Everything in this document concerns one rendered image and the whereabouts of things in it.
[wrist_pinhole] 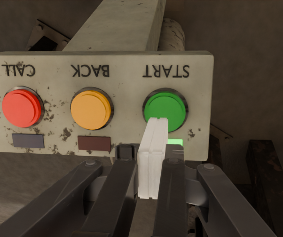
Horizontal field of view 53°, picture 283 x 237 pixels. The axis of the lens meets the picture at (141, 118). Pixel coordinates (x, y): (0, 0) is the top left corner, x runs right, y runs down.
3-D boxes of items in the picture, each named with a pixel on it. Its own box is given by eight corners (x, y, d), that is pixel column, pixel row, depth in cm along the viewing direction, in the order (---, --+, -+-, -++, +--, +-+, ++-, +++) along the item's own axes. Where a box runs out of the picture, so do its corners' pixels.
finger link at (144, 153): (150, 200, 17) (137, 199, 17) (158, 152, 23) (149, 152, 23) (150, 152, 16) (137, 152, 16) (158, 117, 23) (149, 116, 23)
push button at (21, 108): (46, 123, 31) (39, 129, 30) (12, 122, 32) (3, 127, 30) (42, 87, 30) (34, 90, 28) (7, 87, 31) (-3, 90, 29)
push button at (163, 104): (184, 127, 29) (184, 133, 28) (146, 126, 30) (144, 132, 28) (185, 89, 28) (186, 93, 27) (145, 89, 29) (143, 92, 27)
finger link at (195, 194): (161, 179, 14) (221, 183, 14) (165, 143, 19) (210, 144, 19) (161, 205, 15) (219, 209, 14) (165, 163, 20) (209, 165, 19)
